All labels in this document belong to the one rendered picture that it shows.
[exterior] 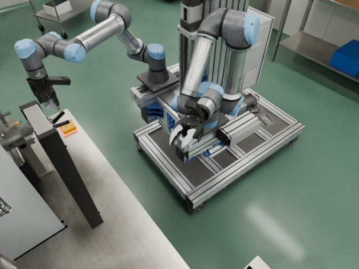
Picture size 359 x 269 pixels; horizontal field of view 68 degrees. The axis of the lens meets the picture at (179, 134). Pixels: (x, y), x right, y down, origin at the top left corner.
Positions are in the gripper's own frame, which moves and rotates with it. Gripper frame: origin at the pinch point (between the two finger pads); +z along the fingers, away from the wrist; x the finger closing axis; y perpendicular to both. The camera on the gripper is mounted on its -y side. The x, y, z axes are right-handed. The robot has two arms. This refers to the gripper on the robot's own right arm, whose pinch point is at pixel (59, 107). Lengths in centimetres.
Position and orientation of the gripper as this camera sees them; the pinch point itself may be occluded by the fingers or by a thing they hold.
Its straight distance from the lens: 145.5
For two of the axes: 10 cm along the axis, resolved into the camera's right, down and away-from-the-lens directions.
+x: 6.3, 5.7, -5.3
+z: 0.1, 6.7, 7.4
